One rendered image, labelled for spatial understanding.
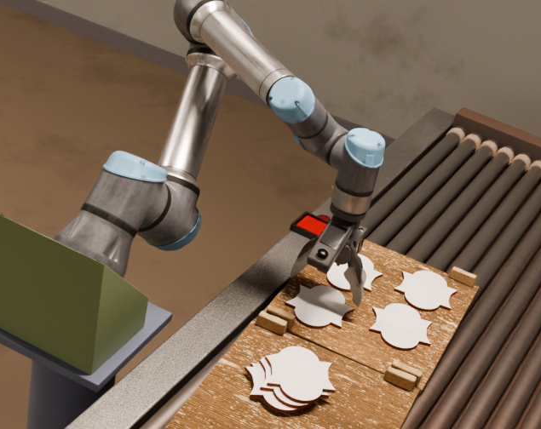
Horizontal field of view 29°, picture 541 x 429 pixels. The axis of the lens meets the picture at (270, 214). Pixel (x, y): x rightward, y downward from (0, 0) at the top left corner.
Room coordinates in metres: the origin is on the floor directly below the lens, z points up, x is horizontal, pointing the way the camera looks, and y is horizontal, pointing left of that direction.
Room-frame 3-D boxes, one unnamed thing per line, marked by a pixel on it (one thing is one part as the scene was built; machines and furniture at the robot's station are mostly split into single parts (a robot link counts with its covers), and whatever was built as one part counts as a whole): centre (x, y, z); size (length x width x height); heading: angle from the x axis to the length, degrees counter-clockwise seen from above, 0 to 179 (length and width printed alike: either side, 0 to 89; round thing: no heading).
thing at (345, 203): (1.74, -0.14, 1.19); 0.08 x 0.08 x 0.05
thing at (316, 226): (2.03, -0.10, 0.92); 0.06 x 0.06 x 0.01; 67
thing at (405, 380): (1.54, -0.30, 0.95); 0.06 x 0.02 x 0.03; 72
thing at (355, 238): (1.75, -0.15, 1.11); 0.09 x 0.08 x 0.12; 161
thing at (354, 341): (1.78, -0.25, 0.93); 0.41 x 0.35 x 0.02; 161
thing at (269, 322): (1.62, -0.05, 0.95); 0.06 x 0.02 x 0.03; 72
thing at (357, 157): (1.75, -0.14, 1.27); 0.09 x 0.08 x 0.11; 48
